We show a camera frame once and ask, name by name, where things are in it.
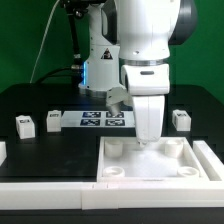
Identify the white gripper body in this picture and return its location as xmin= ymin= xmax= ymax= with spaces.
xmin=121 ymin=64 xmax=170 ymax=144

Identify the white square tabletop part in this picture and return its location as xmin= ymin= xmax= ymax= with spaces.
xmin=97 ymin=137 xmax=209 ymax=182

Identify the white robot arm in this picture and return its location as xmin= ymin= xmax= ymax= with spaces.
xmin=79 ymin=0 xmax=197 ymax=145

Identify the white U-shaped fence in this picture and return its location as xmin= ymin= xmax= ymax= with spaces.
xmin=0 ymin=141 xmax=224 ymax=210

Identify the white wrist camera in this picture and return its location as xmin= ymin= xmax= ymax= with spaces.
xmin=106 ymin=87 xmax=132 ymax=116

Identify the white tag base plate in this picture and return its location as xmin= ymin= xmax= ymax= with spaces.
xmin=62 ymin=111 xmax=135 ymax=128

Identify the black cable bundle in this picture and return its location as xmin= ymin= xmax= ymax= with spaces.
xmin=35 ymin=0 xmax=85 ymax=84

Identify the grey thin cable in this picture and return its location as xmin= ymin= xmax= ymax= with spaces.
xmin=29 ymin=0 xmax=62 ymax=84

